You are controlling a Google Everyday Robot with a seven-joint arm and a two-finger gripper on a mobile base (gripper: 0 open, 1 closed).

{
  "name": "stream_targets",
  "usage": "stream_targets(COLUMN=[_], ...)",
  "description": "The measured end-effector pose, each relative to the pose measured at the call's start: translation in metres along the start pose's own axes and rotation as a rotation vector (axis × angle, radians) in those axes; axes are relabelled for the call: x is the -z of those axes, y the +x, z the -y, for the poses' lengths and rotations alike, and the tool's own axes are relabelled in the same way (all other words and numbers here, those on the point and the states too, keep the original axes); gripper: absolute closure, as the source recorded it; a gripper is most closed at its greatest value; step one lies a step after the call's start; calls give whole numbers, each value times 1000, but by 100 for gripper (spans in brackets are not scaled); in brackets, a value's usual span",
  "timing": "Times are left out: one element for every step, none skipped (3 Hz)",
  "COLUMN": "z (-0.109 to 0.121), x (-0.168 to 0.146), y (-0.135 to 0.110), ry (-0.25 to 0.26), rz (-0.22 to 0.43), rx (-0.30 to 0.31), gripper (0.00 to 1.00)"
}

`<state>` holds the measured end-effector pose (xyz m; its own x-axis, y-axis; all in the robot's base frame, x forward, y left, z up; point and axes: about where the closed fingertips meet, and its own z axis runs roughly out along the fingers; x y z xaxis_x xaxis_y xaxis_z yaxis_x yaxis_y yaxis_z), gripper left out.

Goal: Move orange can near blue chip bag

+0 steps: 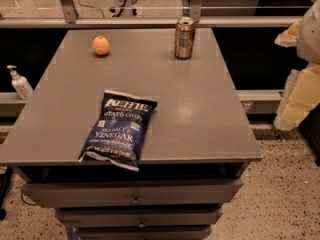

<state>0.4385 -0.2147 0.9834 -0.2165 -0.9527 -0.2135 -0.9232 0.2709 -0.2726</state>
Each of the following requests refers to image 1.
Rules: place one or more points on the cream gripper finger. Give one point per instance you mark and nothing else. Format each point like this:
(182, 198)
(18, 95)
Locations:
(288, 38)
(301, 95)

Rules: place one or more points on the orange soda can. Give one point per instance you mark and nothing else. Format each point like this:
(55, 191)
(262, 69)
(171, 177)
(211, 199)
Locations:
(184, 37)

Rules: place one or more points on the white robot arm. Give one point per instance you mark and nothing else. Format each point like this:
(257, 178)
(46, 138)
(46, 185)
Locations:
(308, 40)

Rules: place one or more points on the blue Kettle chip bag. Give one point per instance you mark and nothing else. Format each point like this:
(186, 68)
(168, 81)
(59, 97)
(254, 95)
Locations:
(119, 133)

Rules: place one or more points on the grey drawer cabinet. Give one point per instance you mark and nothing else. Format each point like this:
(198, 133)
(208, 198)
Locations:
(198, 130)

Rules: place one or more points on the bottom drawer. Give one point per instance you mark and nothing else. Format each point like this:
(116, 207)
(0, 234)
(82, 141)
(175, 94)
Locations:
(148, 233)

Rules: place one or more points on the orange fruit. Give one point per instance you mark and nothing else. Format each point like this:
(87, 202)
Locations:
(101, 46)

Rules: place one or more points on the top drawer with knob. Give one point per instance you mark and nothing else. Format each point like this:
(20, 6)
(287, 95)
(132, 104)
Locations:
(122, 194)

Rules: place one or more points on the drawer with knob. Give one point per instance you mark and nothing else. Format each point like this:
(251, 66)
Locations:
(122, 194)
(140, 217)

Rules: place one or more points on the middle drawer with knob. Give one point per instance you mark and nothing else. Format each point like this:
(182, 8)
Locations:
(140, 217)

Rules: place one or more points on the white pump soap bottle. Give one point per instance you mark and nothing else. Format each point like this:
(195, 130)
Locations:
(20, 83)

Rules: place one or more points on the metal rail frame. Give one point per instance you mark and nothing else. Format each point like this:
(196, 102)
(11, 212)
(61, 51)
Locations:
(144, 13)

